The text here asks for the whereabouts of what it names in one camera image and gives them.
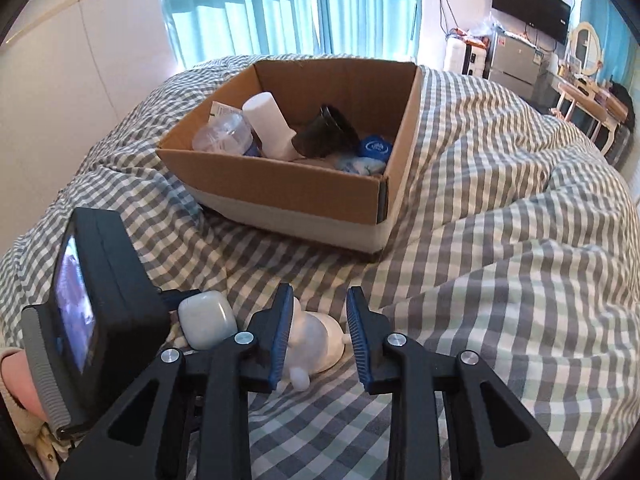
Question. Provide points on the right teal curtain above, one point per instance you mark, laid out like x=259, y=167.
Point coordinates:
x=386, y=29

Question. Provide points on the white suitcase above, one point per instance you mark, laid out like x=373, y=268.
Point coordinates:
x=464, y=56

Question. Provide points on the white cylinder bottle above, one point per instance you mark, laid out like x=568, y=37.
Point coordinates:
x=265, y=117

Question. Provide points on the blue round tin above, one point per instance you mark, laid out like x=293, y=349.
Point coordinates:
x=375, y=147

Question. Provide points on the pale blue earbud case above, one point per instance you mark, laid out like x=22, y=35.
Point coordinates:
x=206, y=319

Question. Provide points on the black cup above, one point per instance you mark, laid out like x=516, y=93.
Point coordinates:
x=328, y=133

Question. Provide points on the person's left hand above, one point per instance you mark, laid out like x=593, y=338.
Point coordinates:
x=15, y=373

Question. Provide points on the teal side curtain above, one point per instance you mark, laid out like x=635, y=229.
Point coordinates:
x=618, y=46

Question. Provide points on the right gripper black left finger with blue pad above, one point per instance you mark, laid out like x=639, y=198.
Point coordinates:
x=146, y=433

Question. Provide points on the white dressing table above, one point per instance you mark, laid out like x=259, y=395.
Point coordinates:
x=605, y=113

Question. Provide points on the black wall television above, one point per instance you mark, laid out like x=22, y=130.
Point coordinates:
x=551, y=17

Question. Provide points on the blue white pouch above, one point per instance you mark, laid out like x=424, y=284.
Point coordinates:
x=363, y=166

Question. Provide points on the clear plastic jar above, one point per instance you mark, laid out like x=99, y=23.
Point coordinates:
x=226, y=134

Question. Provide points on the brown cardboard box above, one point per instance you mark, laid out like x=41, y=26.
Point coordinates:
x=307, y=198

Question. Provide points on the silver mini fridge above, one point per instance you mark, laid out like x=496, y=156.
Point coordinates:
x=514, y=63

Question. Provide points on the grey checked bed cover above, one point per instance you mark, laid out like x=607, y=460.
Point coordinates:
x=515, y=239

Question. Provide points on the oval vanity mirror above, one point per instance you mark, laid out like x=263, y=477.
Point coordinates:
x=585, y=46

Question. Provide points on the white rabbit figurine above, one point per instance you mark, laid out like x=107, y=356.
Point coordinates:
x=316, y=343

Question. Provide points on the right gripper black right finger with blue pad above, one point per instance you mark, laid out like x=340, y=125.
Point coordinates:
x=447, y=411

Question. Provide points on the black backpack on table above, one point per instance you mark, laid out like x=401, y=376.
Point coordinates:
x=622, y=94

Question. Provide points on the left teal curtain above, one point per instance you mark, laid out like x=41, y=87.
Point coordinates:
x=200, y=30

